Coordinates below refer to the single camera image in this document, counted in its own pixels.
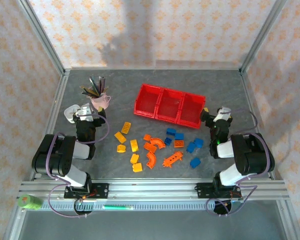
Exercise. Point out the blue lego brick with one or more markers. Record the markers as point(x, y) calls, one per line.
point(190, 147)
point(195, 162)
point(198, 142)
point(171, 131)
point(167, 141)
point(179, 136)

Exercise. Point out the yellow lego brick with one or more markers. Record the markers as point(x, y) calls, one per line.
point(137, 167)
point(134, 158)
point(126, 127)
point(120, 137)
point(134, 145)
point(121, 148)

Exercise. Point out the orange lego brick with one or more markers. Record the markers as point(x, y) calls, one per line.
point(150, 147)
point(179, 143)

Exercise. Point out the orange lego axle beam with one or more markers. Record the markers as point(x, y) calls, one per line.
point(173, 158)

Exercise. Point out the orange curved lego piece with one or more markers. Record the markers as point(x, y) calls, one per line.
point(152, 157)
point(157, 140)

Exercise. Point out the small orange lego piece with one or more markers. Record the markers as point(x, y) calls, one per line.
point(146, 137)

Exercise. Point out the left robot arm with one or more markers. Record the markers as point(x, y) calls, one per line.
point(52, 155)

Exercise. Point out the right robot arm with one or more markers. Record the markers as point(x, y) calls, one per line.
point(252, 155)

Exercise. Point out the white square bowl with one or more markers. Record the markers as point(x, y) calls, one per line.
point(70, 112)

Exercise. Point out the pink mug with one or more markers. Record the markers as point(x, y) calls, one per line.
point(98, 101)

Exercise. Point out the bunch of coloured pencils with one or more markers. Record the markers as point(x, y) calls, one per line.
point(95, 90)

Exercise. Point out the green tape roll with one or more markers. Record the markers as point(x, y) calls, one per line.
point(30, 202)

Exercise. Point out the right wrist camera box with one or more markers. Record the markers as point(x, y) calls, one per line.
point(221, 115)

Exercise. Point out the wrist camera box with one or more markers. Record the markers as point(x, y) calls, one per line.
point(83, 113)
point(221, 115)

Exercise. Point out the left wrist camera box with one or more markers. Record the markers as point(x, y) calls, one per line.
point(83, 113)

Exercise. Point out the aluminium side rail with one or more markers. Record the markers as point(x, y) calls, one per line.
point(57, 100)
point(250, 100)

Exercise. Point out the aluminium rear rail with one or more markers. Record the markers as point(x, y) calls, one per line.
point(152, 68)

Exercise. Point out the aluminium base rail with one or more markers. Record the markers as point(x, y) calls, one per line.
point(152, 190)

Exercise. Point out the aluminium frame post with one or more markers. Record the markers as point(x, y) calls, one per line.
point(262, 37)
point(42, 37)

